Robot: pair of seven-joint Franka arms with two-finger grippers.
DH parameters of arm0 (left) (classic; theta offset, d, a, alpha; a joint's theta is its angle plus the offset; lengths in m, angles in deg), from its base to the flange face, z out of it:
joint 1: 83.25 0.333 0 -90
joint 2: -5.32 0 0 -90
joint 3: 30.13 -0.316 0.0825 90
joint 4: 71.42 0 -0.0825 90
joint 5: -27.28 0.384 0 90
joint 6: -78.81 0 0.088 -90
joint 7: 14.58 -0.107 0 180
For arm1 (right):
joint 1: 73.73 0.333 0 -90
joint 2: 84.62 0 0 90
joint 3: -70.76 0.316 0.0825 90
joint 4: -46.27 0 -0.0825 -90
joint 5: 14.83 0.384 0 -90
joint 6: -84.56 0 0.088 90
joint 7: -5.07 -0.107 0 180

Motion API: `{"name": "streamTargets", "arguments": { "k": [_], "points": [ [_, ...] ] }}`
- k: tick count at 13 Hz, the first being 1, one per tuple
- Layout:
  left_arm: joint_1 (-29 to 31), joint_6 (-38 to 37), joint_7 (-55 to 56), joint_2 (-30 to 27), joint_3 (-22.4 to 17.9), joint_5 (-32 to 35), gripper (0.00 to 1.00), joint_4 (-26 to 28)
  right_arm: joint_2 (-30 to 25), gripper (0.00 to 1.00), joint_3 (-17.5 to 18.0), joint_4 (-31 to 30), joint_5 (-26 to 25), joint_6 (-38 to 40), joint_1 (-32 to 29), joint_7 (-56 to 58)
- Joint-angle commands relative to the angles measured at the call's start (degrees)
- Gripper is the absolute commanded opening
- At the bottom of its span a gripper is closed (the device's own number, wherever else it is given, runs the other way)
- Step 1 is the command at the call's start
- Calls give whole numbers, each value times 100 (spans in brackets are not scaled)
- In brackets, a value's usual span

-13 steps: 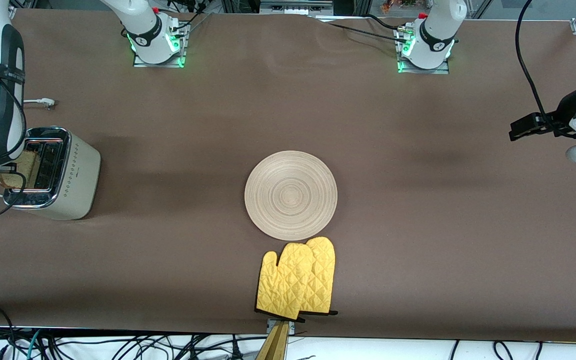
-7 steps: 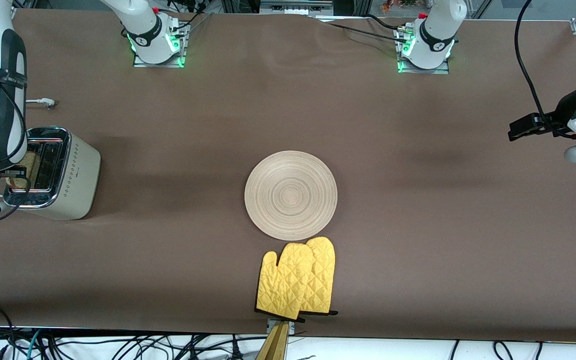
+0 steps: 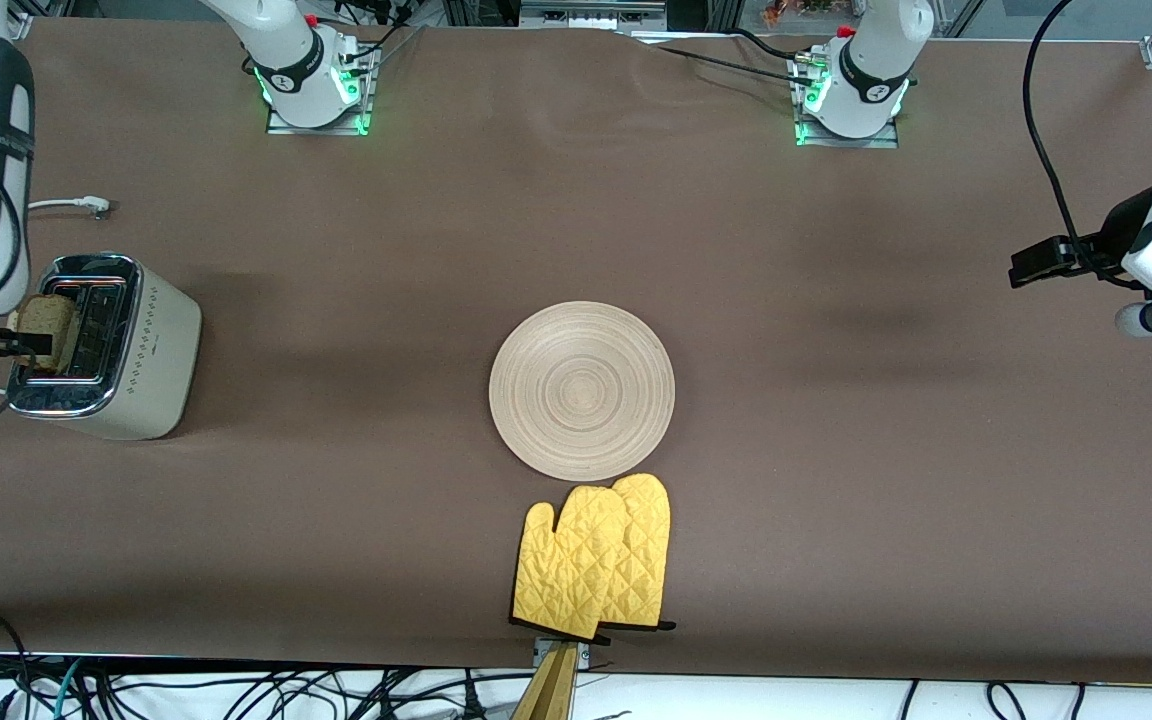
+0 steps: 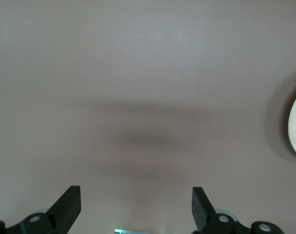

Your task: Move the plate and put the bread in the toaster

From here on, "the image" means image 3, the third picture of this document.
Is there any white toaster power cable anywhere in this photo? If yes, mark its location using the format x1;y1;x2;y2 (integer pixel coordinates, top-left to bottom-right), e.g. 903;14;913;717
0;196;112;394

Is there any small metal post bracket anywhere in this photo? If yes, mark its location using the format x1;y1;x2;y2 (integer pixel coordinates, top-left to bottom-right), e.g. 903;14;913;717
533;638;592;671

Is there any teal cable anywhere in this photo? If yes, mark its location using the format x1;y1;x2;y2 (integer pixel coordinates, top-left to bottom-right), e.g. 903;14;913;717
51;658;87;720

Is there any cream and chrome toaster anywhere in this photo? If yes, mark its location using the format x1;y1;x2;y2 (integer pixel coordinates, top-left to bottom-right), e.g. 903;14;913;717
6;253;203;441

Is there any yellow wooden post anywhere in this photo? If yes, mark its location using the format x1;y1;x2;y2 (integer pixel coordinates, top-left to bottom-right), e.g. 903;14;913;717
511;643;579;720

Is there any round light wooden plate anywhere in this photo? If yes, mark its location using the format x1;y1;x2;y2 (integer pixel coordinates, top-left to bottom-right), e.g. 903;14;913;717
489;301;677;482

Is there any grey power strip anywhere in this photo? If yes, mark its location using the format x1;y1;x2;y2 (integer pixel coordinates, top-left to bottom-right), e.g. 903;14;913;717
519;0;669;29

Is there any brown bread slice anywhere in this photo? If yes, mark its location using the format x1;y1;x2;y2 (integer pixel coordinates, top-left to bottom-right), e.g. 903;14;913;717
16;293;78;377

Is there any orange leafy object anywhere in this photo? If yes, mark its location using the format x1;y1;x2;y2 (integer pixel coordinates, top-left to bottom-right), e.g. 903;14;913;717
761;0;842;26

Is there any yellow quilted oven mitt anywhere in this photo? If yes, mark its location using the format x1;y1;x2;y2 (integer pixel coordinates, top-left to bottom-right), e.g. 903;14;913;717
511;486;629;642
596;473;677;633

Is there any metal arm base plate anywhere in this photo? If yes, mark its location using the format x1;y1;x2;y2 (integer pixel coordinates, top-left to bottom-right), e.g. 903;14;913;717
266;45;375;136
794;55;902;149

